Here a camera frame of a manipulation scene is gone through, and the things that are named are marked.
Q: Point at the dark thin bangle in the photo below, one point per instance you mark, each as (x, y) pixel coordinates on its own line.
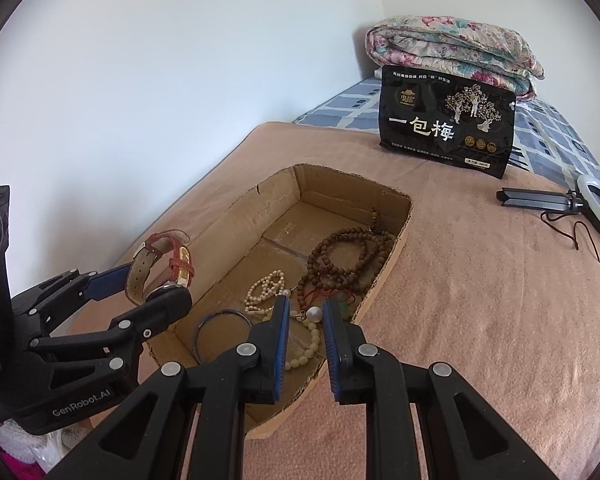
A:
(200, 332)

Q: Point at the large white pearl pendant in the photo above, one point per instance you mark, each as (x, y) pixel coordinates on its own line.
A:
(314, 315)

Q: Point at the pink blanket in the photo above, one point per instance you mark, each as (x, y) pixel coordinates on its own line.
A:
(455, 310)

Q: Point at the cardboard box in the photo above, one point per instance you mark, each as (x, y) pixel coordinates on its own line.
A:
(285, 240)

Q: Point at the blue checked bed sheet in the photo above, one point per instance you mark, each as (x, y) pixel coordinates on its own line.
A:
(340, 105)

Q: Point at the pink and white cloth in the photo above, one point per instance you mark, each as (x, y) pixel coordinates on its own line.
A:
(10, 455)

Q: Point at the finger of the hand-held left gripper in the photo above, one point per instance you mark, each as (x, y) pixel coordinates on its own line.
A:
(105, 284)
(155, 310)

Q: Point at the black snack bag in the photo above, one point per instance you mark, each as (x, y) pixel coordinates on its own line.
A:
(445, 120)

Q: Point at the black folded tripod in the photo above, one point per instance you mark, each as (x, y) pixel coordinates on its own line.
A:
(530, 199)

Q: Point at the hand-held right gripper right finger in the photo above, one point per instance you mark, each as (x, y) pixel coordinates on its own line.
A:
(330, 355)

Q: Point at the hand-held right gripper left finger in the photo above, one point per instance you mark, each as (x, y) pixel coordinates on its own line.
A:
(281, 340)

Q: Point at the folded floral quilt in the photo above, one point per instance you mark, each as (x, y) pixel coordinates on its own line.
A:
(455, 45)

